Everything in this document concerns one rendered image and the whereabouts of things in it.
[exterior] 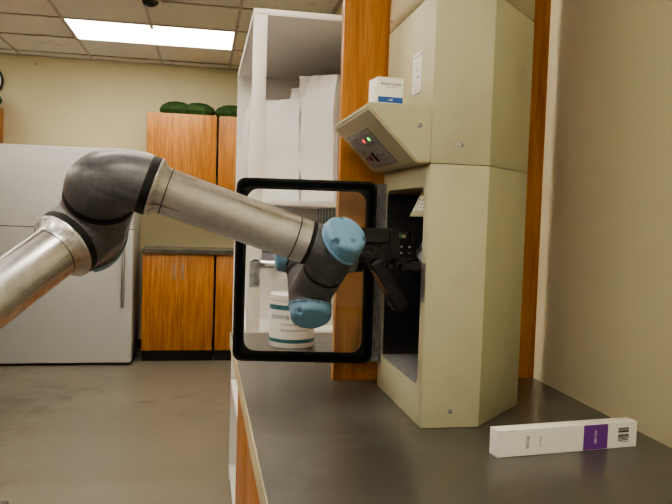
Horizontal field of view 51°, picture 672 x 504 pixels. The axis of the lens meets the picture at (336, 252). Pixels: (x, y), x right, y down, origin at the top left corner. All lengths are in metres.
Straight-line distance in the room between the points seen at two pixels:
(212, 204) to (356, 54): 0.63
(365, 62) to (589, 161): 0.54
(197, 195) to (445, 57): 0.49
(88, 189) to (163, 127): 5.32
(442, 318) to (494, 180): 0.27
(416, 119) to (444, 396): 0.49
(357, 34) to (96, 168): 0.73
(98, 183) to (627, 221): 0.99
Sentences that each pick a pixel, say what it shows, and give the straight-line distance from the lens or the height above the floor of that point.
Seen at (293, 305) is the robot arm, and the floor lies 1.15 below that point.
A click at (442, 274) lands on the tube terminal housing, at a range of 1.26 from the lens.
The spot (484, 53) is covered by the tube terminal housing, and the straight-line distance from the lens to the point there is 1.31.
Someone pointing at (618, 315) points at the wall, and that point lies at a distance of 1.52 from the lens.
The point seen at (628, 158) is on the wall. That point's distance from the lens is 1.51.
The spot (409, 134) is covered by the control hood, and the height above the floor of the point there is 1.46.
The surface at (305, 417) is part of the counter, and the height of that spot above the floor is 0.94.
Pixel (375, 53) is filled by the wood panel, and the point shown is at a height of 1.68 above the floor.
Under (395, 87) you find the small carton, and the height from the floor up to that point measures 1.55.
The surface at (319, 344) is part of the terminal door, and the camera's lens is 1.56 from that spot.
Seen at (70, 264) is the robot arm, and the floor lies 1.22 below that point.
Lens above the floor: 1.31
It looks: 3 degrees down
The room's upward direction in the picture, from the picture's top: 2 degrees clockwise
